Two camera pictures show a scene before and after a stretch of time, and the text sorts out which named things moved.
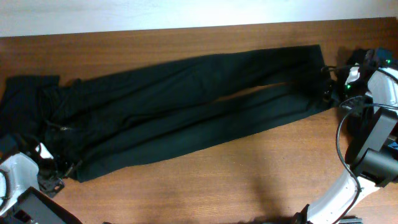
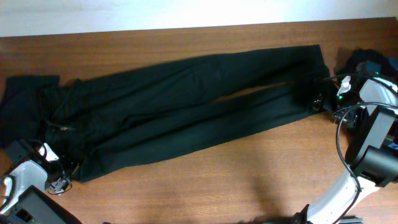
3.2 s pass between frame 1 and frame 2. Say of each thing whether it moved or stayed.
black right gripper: moved
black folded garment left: stayed
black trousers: stayed
